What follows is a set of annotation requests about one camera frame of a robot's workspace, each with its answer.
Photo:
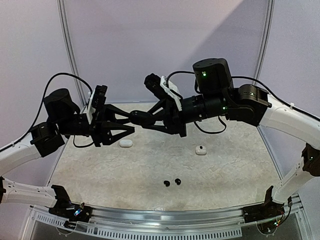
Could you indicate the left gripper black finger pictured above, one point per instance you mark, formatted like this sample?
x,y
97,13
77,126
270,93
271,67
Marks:
x,y
111,111
113,132

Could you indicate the right aluminium frame post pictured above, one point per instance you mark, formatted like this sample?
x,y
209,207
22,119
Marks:
x,y
264,38

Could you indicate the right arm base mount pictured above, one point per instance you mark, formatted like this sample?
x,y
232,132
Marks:
x,y
262,211

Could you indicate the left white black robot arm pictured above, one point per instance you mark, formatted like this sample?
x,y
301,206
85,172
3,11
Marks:
x,y
65,119

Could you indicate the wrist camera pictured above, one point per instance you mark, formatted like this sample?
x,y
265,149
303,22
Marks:
x,y
157,85
96,102

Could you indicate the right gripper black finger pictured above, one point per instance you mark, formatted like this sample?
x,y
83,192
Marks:
x,y
159,109
151,125

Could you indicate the aluminium frame post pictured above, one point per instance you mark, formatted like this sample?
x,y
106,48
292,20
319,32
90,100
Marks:
x,y
62,11
264,38

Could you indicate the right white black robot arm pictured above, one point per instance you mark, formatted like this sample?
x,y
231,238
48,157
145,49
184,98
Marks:
x,y
254,104

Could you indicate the left aluminium frame post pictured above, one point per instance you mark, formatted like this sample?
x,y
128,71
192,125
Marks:
x,y
62,11

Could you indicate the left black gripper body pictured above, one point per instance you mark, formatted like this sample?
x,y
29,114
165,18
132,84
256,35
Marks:
x,y
96,131

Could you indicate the black oval charging case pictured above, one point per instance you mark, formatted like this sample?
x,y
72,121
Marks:
x,y
141,118

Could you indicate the white oval charging case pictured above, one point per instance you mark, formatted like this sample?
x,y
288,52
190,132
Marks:
x,y
125,143

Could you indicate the white square charging case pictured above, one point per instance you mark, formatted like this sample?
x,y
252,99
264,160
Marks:
x,y
200,150

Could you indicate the aluminium front rail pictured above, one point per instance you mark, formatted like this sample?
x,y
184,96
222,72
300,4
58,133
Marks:
x,y
124,224

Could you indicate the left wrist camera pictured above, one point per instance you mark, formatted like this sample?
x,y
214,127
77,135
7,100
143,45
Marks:
x,y
96,102

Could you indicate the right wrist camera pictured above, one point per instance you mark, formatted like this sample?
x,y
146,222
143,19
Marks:
x,y
157,85

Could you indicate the black earbud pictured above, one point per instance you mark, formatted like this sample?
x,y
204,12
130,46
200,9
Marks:
x,y
166,183
177,181

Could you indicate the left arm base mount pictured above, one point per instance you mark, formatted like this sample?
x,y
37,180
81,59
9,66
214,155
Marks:
x,y
72,211

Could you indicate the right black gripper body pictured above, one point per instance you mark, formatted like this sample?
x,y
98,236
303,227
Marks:
x,y
175,117

